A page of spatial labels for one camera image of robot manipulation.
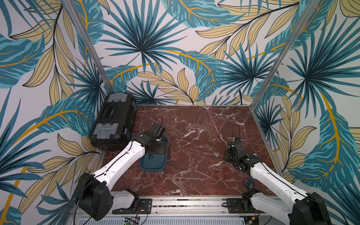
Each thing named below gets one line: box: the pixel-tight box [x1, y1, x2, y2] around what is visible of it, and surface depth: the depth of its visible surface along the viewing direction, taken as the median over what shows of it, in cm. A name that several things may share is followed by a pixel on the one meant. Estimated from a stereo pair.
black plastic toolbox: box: [89, 92, 138, 151], surface depth 90 cm
